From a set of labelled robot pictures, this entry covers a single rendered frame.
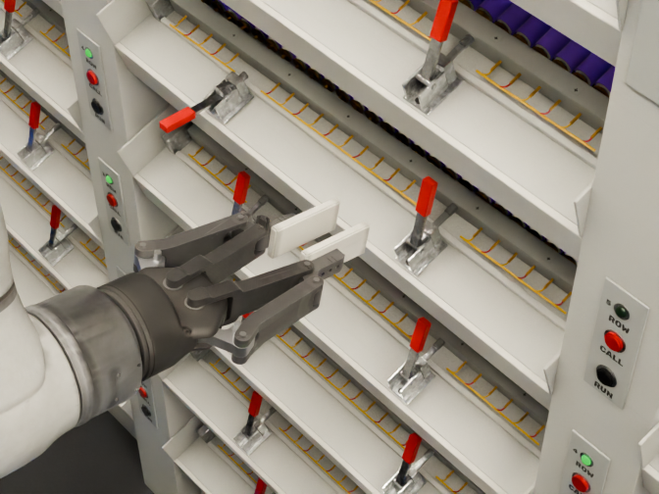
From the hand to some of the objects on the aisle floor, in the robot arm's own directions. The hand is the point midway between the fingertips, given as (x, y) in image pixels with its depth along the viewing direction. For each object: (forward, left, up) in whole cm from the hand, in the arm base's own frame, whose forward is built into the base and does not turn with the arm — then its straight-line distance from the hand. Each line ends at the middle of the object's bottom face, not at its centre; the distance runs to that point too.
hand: (319, 239), depth 114 cm
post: (+18, -21, -105) cm, 108 cm away
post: (+21, +49, -103) cm, 116 cm away
